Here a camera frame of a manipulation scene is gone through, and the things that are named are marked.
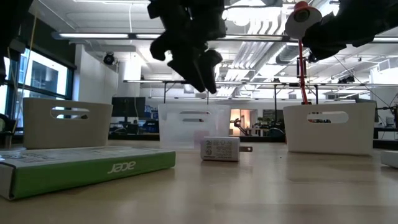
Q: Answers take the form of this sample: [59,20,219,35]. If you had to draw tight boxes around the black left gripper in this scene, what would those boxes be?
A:
[147,0,227,94]

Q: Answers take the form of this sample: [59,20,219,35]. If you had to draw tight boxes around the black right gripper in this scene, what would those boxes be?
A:
[303,0,398,60]

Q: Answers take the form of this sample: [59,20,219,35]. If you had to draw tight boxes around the red and white round object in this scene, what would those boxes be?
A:
[284,1,323,40]

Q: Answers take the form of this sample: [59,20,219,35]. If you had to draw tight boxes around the white power adapter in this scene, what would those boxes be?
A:
[200,136,253,162]

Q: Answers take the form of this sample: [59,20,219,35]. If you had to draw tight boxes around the grey cardboard box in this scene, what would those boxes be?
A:
[380,150,398,169]

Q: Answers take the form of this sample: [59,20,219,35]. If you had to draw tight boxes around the green acer cardboard box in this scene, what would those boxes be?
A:
[0,146,177,200]

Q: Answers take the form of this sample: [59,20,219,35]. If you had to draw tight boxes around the clear translucent plastic bin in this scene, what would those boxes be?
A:
[157,103,233,152]

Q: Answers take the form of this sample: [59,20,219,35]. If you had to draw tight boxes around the black folding table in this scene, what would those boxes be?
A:
[162,80,210,105]

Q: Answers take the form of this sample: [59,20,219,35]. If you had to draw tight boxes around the red stand pole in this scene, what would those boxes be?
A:
[297,39,309,105]

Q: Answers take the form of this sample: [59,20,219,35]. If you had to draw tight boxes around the long ceiling light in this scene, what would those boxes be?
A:
[58,32,130,40]
[136,33,163,40]

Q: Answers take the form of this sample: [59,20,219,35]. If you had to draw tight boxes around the blue storage boxes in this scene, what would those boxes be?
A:
[144,105,159,121]

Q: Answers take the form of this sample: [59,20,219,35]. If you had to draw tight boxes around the black computer monitor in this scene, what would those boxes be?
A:
[111,96,146,134]

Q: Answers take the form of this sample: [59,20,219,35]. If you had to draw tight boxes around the black framed window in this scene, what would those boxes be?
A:
[0,46,75,128]

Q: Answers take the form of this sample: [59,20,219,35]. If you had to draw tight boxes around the black wall camera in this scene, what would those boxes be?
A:
[103,52,116,66]

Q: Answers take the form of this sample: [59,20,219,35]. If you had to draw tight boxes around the white plastic handle bin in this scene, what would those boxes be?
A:
[23,97,113,150]
[282,102,376,156]

